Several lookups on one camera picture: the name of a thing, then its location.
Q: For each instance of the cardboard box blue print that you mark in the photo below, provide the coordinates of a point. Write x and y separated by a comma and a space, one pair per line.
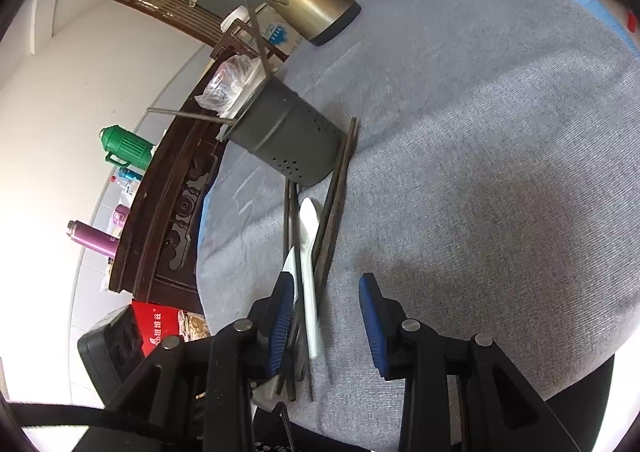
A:
278, 31

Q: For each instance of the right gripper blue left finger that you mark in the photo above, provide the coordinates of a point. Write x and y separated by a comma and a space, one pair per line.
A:
187, 396

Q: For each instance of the white rice cooker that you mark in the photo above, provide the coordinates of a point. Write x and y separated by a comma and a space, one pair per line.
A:
240, 13

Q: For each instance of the gold electric kettle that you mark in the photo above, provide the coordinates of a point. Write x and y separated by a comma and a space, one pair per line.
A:
318, 21

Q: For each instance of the red packaging box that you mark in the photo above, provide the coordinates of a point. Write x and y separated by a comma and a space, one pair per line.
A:
156, 322

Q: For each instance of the green thermos flask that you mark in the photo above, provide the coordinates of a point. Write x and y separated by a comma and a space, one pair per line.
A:
125, 149

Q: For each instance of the grey table cloth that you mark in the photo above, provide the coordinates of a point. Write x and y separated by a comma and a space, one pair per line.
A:
494, 189

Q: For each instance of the purple thermos bottle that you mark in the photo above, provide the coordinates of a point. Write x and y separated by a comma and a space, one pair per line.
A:
92, 238

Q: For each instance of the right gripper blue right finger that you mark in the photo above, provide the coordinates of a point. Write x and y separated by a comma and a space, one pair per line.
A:
499, 409

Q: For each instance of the dark chopstick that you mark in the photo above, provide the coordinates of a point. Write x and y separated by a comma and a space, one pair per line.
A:
192, 115
330, 193
323, 266
252, 16

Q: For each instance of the white bowl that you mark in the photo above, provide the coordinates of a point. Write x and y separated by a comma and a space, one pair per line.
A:
245, 91

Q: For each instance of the blue bottle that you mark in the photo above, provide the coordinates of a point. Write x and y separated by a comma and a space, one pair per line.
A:
128, 174

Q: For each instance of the dark carved wooden sideboard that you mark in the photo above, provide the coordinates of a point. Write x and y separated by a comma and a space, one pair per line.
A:
155, 259

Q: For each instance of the wooden chair back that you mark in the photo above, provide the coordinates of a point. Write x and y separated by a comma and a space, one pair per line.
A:
239, 38

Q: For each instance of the clear plastic bag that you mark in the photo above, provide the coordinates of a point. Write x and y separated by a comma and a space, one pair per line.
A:
211, 98

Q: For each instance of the dark grey utensil holder cup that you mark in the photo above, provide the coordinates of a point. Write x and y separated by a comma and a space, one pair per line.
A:
280, 128

